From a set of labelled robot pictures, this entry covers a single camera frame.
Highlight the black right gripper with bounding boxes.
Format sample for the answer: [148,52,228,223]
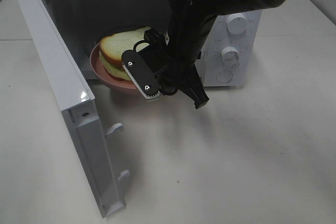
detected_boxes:
[139,12,217,109]

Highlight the round white door-release button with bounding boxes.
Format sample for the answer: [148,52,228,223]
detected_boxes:
[216,70,233,83]

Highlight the sandwich with lettuce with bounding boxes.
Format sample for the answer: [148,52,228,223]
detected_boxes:
[99,26,151,81]

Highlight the pink round plate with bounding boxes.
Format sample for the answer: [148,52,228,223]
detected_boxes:
[90,44,141,96]

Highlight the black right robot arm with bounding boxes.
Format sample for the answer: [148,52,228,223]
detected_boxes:
[139,0,285,108]

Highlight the lower white timer knob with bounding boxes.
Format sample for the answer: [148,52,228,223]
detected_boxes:
[220,46,239,66]

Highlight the upper white power knob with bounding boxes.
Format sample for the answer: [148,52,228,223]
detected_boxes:
[226,13,247,35]

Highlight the white microwave oven body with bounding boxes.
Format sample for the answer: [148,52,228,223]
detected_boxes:
[20,0,263,90]

